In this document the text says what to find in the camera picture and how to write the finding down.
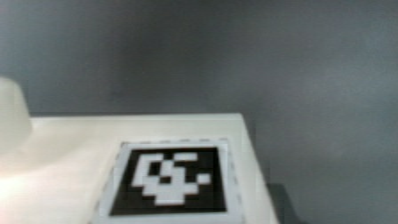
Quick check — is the white drawer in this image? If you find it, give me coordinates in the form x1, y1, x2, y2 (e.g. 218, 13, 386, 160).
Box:
0, 77, 280, 224

